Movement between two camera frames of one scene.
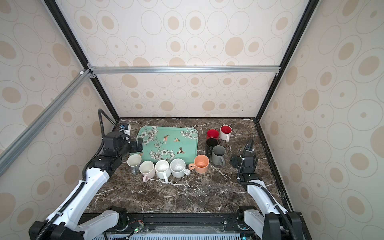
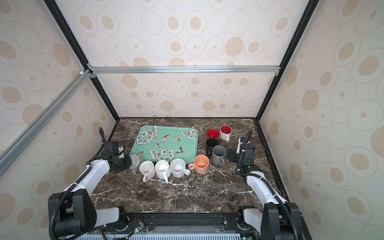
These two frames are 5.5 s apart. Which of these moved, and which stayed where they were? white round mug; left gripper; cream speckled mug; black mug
Moved: left gripper
Stayed: cream speckled mug; white round mug; black mug
